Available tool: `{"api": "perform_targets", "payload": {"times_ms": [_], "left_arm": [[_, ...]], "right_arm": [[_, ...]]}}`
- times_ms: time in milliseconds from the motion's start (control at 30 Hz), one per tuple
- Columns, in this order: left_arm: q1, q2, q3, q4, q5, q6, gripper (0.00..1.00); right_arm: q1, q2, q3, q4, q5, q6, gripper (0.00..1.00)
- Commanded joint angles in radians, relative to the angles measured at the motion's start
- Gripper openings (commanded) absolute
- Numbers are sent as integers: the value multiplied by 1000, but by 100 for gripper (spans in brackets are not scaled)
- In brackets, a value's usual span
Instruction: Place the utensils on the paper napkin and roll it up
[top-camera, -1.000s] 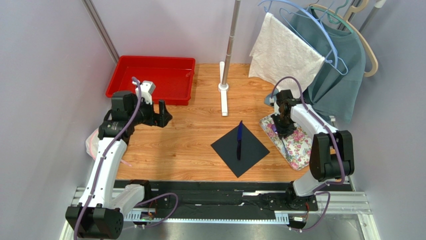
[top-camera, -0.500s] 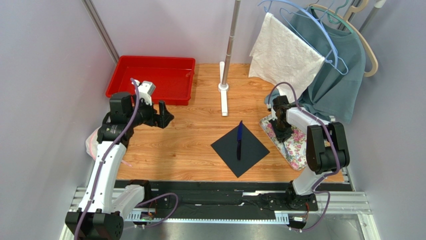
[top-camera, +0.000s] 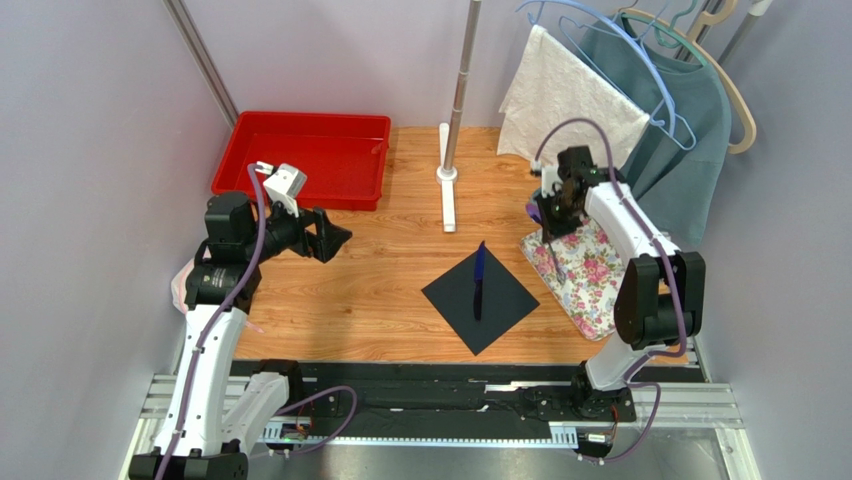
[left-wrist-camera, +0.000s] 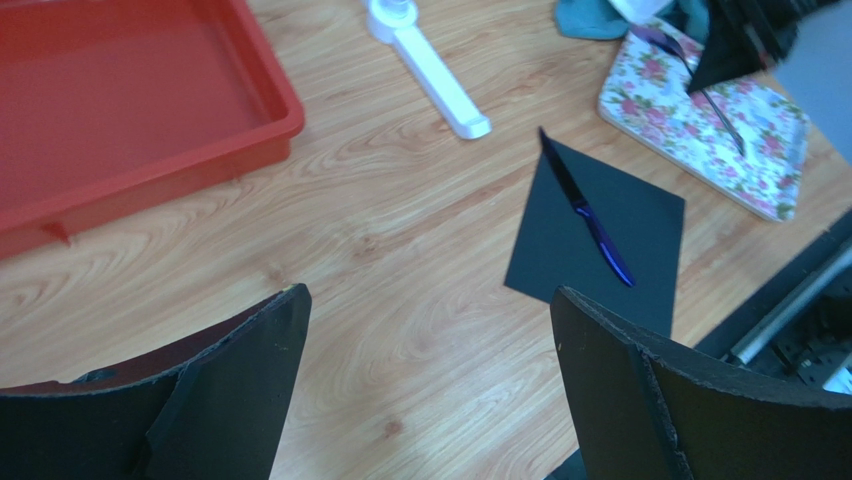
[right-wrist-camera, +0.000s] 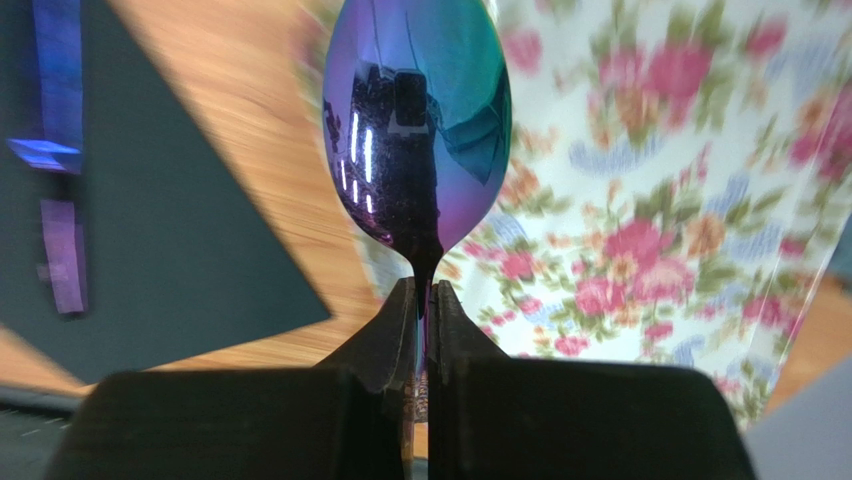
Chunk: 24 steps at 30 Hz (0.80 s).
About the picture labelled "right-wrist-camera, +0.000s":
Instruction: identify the iridescent spoon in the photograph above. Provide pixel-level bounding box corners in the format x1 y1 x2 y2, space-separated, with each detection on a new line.
322 0 514 319

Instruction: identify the black paper napkin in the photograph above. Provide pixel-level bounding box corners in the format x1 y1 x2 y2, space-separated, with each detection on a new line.
1 1 329 383

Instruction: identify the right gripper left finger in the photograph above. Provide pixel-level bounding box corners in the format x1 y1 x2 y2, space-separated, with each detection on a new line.
46 279 416 479

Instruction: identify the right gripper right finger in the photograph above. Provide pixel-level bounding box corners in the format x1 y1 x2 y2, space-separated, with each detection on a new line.
429 282 756 479

